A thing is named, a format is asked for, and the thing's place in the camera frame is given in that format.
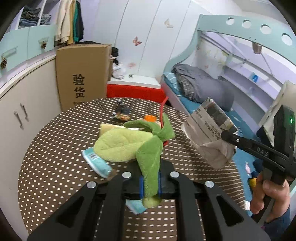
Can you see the black clothes heap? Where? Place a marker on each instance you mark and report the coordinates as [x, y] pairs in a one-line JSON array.
[[115, 54]]

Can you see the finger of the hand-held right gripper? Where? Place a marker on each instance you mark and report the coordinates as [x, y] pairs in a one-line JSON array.
[[235, 139]]

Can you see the grey plaid blanket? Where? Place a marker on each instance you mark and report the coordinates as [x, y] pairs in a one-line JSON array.
[[187, 88]]

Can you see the newspaper bag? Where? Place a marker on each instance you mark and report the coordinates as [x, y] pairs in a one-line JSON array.
[[208, 129]]

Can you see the green hanging garment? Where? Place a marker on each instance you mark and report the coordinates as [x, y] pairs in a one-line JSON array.
[[75, 20]]

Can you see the small blue box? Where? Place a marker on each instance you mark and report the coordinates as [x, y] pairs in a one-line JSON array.
[[255, 77]]

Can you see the green plush leaf toy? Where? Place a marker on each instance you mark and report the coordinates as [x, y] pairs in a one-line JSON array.
[[120, 146]]

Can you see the lilac stair shelf cabinet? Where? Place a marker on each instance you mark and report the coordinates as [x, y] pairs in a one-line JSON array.
[[23, 41]]

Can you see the white crumpled bag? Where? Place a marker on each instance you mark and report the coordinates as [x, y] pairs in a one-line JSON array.
[[119, 72]]

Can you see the pink butterfly sticker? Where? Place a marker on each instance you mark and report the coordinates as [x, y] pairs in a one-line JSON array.
[[137, 41]]

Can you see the brown hanging pouch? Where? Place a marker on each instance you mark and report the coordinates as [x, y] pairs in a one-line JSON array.
[[257, 48]]

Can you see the teal bunk bed frame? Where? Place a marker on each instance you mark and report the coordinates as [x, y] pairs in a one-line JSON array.
[[215, 25]]

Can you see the large cardboard box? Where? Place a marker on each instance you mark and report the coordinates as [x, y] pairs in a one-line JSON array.
[[81, 74]]

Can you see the teal packet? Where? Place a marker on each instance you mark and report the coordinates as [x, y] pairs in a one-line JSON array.
[[98, 163]]

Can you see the beige butterfly sticker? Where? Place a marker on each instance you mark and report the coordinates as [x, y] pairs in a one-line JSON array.
[[168, 23]]

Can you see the dark hanging garment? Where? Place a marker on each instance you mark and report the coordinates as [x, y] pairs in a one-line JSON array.
[[80, 23]]

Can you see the yellow object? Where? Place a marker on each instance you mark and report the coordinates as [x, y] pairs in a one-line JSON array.
[[252, 185]]

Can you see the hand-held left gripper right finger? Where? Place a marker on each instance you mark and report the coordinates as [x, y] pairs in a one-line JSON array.
[[166, 185]]

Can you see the cream hanging jacket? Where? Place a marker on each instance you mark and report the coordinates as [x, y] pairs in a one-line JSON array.
[[63, 20]]

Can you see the grey duvet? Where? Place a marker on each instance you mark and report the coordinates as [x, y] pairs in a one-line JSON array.
[[208, 85]]

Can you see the round polka-dot table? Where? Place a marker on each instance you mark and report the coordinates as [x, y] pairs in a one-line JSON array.
[[57, 162]]

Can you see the teal fish-print bed sheet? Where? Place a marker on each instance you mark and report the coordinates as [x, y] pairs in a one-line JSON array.
[[240, 160]]

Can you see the blue packet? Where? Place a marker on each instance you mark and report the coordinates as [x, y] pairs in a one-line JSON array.
[[136, 207]]

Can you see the person's right hand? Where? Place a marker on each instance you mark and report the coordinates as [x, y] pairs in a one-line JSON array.
[[278, 197]]

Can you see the white wardrobe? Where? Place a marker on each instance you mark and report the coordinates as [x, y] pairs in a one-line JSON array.
[[148, 23]]

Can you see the lilac bed shelf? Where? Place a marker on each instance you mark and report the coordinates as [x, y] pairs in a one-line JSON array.
[[249, 88]]

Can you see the person's right forearm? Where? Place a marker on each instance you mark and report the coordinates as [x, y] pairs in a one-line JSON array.
[[277, 227]]

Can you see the red bench with white top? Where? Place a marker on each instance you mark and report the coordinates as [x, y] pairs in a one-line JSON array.
[[134, 89]]

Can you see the folded dark clothes stack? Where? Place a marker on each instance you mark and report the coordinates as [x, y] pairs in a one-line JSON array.
[[29, 17]]

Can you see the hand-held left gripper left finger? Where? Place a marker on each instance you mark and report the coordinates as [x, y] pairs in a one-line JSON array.
[[141, 187]]

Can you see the white low cabinet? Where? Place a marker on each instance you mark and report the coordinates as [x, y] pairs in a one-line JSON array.
[[27, 104]]

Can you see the blue checked pillow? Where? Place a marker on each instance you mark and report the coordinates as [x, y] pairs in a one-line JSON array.
[[170, 80]]

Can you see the folded blue jeans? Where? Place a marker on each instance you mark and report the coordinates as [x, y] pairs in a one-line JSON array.
[[45, 19]]

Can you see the mustard hanging garment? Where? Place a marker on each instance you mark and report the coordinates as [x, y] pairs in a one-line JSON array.
[[72, 23]]

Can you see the pine cone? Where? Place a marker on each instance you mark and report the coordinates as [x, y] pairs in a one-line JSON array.
[[44, 44], [3, 62]]

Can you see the dark crumpled wrapper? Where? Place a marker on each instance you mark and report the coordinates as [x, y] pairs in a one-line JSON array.
[[122, 111]]

